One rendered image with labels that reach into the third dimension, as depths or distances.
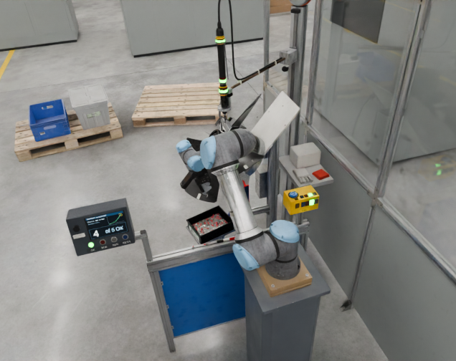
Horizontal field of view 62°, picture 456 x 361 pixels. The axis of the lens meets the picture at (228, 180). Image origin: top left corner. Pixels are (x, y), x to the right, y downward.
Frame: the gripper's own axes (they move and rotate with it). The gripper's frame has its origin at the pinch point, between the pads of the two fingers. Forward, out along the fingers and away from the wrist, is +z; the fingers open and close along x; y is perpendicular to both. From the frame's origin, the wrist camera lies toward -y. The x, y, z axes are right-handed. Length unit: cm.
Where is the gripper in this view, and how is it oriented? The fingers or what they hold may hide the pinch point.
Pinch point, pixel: (203, 193)
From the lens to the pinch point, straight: 212.6
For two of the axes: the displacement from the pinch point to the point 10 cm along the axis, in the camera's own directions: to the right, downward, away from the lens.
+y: 9.0, -4.3, 0.1
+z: 3.3, 7.0, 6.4
